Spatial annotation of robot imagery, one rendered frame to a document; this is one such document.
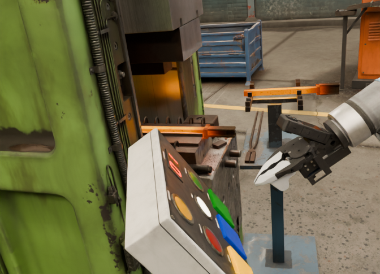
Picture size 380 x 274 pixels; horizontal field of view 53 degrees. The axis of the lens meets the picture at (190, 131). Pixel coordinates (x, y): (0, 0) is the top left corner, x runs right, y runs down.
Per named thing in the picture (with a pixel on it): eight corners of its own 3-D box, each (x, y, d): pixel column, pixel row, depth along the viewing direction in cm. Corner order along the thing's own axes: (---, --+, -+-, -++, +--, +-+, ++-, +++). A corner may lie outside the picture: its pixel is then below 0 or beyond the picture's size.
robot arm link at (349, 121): (359, 111, 76) (336, 96, 85) (338, 125, 77) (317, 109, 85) (377, 142, 79) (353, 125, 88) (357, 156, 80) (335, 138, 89)
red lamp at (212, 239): (225, 242, 66) (224, 222, 64) (220, 261, 62) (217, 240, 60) (208, 240, 67) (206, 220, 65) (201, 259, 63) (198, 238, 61)
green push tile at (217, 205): (228, 208, 91) (209, 187, 88) (235, 227, 84) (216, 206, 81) (222, 212, 91) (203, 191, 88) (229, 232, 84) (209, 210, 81)
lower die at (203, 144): (212, 143, 139) (210, 121, 135) (197, 170, 122) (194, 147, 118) (111, 140, 152) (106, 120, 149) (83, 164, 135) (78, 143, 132)
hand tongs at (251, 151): (256, 112, 218) (256, 110, 217) (263, 112, 217) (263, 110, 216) (244, 162, 165) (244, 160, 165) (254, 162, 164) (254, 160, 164)
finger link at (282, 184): (270, 205, 84) (305, 181, 82) (255, 187, 81) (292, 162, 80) (265, 198, 86) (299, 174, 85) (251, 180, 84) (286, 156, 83)
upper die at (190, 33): (202, 46, 125) (199, 16, 121) (183, 61, 108) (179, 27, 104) (91, 52, 138) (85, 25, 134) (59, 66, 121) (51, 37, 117)
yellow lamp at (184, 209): (197, 212, 63) (194, 190, 61) (189, 230, 59) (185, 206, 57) (180, 210, 64) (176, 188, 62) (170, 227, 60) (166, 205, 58)
